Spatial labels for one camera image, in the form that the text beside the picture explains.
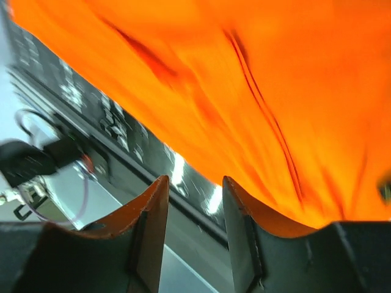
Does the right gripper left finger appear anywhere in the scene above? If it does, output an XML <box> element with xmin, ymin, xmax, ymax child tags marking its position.
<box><xmin>1</xmin><ymin>175</ymin><xmax>169</xmax><ymax>292</ymax></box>

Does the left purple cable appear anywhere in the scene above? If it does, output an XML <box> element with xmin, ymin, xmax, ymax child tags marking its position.
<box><xmin>13</xmin><ymin>108</ymin><xmax>91</xmax><ymax>226</ymax></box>

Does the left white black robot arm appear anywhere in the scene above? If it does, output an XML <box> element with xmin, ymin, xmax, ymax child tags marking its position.
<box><xmin>1</xmin><ymin>132</ymin><xmax>89</xmax><ymax>190</ymax></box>

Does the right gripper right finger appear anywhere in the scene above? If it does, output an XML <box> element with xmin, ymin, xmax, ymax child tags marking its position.
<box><xmin>222</xmin><ymin>177</ymin><xmax>390</xmax><ymax>292</ymax></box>

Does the orange t shirt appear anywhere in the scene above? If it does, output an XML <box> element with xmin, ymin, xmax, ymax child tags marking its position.
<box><xmin>8</xmin><ymin>1</ymin><xmax>390</xmax><ymax>229</ymax></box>

